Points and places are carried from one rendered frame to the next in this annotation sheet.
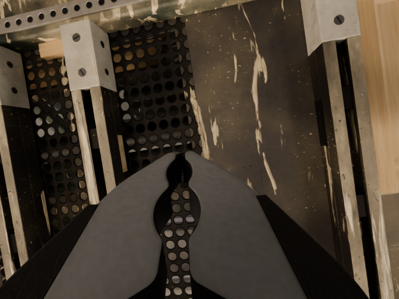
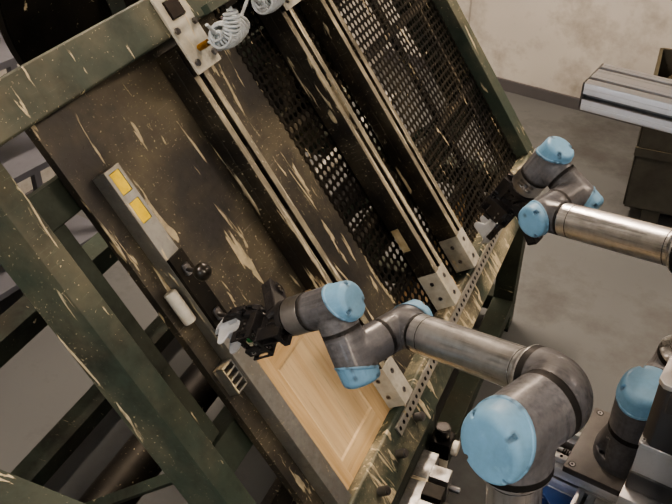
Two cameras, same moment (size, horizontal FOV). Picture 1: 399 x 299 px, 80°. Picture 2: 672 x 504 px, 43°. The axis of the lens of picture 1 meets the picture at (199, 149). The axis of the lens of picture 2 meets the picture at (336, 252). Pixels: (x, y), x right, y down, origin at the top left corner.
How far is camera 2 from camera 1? 2.15 m
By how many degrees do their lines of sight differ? 48
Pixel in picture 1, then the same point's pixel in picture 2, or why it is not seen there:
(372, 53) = not seen: hidden behind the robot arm
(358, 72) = not seen: hidden behind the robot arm
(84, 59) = (447, 282)
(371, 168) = not seen: hidden behind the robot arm
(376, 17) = (365, 399)
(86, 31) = (453, 297)
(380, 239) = (316, 262)
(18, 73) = (453, 259)
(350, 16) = (390, 375)
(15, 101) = (449, 241)
